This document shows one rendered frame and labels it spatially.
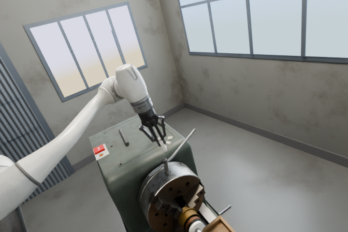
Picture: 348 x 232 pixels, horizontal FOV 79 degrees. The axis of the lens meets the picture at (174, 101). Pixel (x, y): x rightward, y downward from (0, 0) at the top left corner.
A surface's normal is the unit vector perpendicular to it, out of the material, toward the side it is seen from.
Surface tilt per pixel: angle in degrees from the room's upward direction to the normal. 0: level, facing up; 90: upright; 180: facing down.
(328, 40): 90
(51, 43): 90
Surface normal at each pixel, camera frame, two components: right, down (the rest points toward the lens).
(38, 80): 0.59, 0.21
